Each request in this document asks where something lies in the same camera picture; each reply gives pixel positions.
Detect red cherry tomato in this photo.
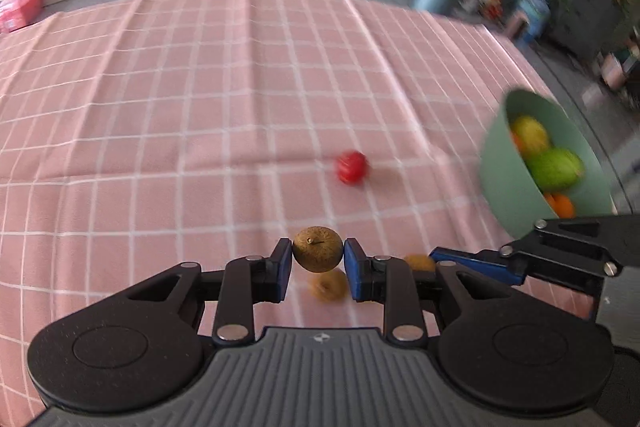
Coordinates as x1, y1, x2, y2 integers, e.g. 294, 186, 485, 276
335, 150, 371, 185

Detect green cucumber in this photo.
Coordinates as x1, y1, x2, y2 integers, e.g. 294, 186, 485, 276
526, 148, 586, 194

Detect green colander bowl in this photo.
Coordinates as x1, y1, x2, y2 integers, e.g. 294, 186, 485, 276
479, 88, 615, 241

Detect green yellow mango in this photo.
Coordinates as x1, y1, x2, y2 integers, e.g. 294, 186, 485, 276
509, 115, 551, 156

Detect brown longan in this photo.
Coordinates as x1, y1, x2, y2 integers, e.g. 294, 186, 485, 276
292, 226, 345, 273
307, 268, 348, 304
403, 254, 437, 273

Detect blue water jug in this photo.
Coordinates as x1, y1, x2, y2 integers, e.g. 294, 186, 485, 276
517, 0, 552, 44

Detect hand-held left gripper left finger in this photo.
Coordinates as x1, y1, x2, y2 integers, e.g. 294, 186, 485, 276
120, 238, 294, 344

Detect pink storage boxes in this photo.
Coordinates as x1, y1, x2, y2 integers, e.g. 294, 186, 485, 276
0, 0, 44, 34

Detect pink checked tablecloth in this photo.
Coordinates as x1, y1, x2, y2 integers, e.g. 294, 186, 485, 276
0, 0, 608, 427

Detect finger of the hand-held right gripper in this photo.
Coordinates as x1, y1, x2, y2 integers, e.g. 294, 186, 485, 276
429, 214, 627, 286

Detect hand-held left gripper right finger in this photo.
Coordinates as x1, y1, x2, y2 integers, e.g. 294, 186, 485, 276
344, 238, 518, 344

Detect dark grey sideboard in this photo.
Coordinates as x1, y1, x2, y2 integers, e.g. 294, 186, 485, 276
549, 0, 637, 64

